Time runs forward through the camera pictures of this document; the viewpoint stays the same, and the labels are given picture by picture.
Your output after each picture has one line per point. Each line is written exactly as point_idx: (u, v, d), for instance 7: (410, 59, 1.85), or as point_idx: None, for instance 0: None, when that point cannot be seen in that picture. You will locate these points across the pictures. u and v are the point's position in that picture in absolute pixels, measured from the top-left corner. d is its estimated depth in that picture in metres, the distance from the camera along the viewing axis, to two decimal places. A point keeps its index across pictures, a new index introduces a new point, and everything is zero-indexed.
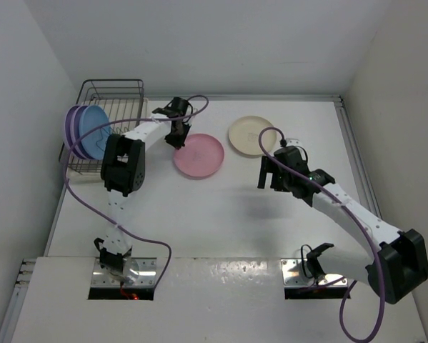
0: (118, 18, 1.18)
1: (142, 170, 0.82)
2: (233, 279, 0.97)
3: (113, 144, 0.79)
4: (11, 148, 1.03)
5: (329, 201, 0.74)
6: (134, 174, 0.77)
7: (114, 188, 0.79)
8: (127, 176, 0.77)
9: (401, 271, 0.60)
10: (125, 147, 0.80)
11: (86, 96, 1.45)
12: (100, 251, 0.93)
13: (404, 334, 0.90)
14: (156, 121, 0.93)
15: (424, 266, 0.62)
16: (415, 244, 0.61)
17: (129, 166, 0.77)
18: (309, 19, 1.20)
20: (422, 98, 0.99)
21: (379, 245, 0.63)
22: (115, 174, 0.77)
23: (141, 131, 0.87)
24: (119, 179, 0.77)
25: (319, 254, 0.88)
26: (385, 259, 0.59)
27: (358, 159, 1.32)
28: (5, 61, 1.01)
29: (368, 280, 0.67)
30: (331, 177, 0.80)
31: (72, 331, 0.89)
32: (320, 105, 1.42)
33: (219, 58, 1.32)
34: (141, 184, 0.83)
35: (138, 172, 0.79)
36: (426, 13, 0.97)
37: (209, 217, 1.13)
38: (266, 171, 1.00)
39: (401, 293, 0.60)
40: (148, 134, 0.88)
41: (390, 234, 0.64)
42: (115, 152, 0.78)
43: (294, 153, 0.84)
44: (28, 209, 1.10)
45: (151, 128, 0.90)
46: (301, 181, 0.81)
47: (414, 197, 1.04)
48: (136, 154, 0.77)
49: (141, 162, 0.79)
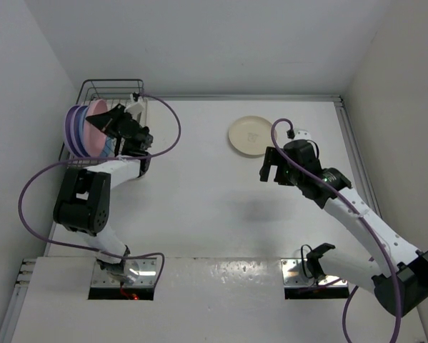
0: (118, 18, 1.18)
1: (105, 208, 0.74)
2: (233, 279, 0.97)
3: (71, 180, 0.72)
4: (11, 148, 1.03)
5: (345, 210, 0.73)
6: (94, 210, 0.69)
7: (78, 230, 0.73)
8: (86, 214, 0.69)
9: (413, 291, 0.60)
10: (86, 183, 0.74)
11: (87, 96, 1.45)
12: (99, 263, 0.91)
13: (404, 335, 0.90)
14: (123, 160, 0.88)
15: None
16: None
17: (88, 204, 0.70)
18: (308, 20, 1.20)
20: (423, 100, 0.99)
21: (396, 265, 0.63)
22: (71, 211, 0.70)
23: (107, 166, 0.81)
24: (79, 219, 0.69)
25: (320, 256, 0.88)
26: (402, 280, 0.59)
27: (359, 159, 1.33)
28: (4, 61, 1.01)
29: (374, 291, 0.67)
30: (346, 179, 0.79)
31: (73, 330, 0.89)
32: (321, 106, 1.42)
33: (219, 58, 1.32)
34: (103, 223, 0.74)
35: (101, 209, 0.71)
36: (426, 13, 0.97)
37: (208, 218, 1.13)
38: (270, 162, 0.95)
39: (409, 309, 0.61)
40: (114, 169, 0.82)
41: (409, 254, 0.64)
42: (73, 189, 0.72)
43: (306, 148, 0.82)
44: (30, 208, 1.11)
45: (118, 165, 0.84)
46: (313, 181, 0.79)
47: (414, 199, 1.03)
48: (98, 186, 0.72)
49: (103, 196, 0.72)
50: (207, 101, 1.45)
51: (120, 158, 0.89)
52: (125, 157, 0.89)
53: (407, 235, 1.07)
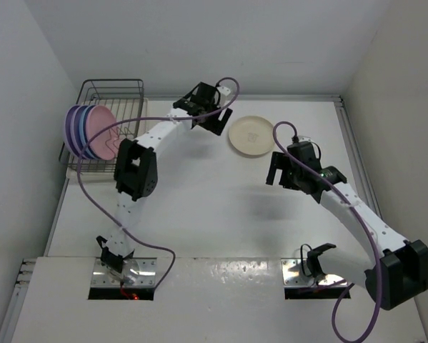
0: (118, 18, 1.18)
1: (153, 177, 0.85)
2: (233, 279, 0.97)
3: (123, 151, 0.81)
4: (11, 148, 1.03)
5: (338, 201, 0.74)
6: (143, 183, 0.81)
7: (125, 190, 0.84)
8: (137, 185, 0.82)
9: (400, 281, 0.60)
10: (137, 153, 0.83)
11: (86, 96, 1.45)
12: (102, 253, 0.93)
13: (404, 334, 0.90)
14: (173, 121, 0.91)
15: (424, 277, 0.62)
16: (419, 255, 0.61)
17: (137, 178, 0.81)
18: (309, 19, 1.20)
20: (424, 98, 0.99)
21: (382, 251, 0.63)
22: (127, 179, 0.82)
23: (154, 136, 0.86)
24: (132, 179, 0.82)
25: (320, 254, 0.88)
26: (386, 265, 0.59)
27: (358, 158, 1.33)
28: (4, 61, 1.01)
29: (365, 284, 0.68)
30: (342, 176, 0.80)
31: (73, 330, 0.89)
32: (320, 106, 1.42)
33: (219, 57, 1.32)
34: (152, 189, 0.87)
35: (149, 180, 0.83)
36: (426, 12, 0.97)
37: (208, 217, 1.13)
38: (276, 166, 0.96)
39: (396, 301, 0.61)
40: (161, 138, 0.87)
41: (396, 241, 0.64)
42: (127, 158, 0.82)
43: (306, 147, 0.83)
44: (29, 208, 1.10)
45: (167, 131, 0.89)
46: (311, 176, 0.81)
47: (414, 198, 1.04)
48: (146, 163, 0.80)
49: (151, 171, 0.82)
50: None
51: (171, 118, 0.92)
52: (176, 118, 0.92)
53: (406, 235, 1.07)
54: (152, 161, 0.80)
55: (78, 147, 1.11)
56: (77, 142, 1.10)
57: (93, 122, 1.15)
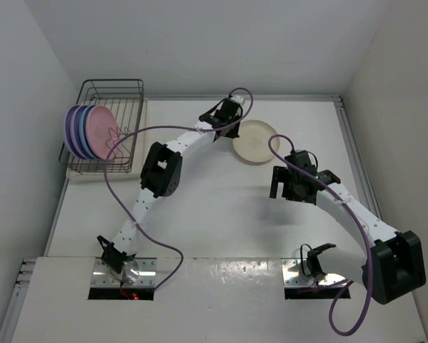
0: (118, 17, 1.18)
1: (176, 179, 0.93)
2: (233, 279, 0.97)
3: (154, 151, 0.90)
4: (11, 149, 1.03)
5: (331, 199, 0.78)
6: (168, 182, 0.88)
7: (148, 187, 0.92)
8: (161, 184, 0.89)
9: (394, 272, 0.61)
10: (165, 156, 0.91)
11: (86, 96, 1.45)
12: (106, 247, 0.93)
13: (403, 334, 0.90)
14: (200, 133, 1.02)
15: (419, 270, 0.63)
16: (411, 246, 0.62)
17: (162, 178, 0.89)
18: (309, 20, 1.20)
20: (423, 98, 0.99)
21: (373, 241, 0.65)
22: (152, 178, 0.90)
23: (182, 142, 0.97)
24: (157, 179, 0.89)
25: (320, 253, 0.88)
26: (378, 255, 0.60)
27: (358, 158, 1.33)
28: (3, 61, 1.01)
29: (362, 279, 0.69)
30: (336, 177, 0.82)
31: (73, 330, 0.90)
32: (320, 106, 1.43)
33: (219, 57, 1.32)
34: (172, 190, 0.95)
35: (172, 181, 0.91)
36: (426, 11, 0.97)
37: (208, 217, 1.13)
38: (277, 179, 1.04)
39: (392, 293, 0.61)
40: (188, 146, 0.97)
41: (386, 233, 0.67)
42: (155, 159, 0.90)
43: (301, 154, 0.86)
44: (29, 208, 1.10)
45: (193, 140, 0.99)
46: (306, 179, 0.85)
47: (413, 197, 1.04)
48: (171, 166, 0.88)
49: (176, 173, 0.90)
50: (206, 101, 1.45)
51: (198, 129, 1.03)
52: (201, 130, 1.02)
53: None
54: (177, 163, 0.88)
55: (78, 148, 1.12)
56: (78, 142, 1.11)
57: (92, 123, 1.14)
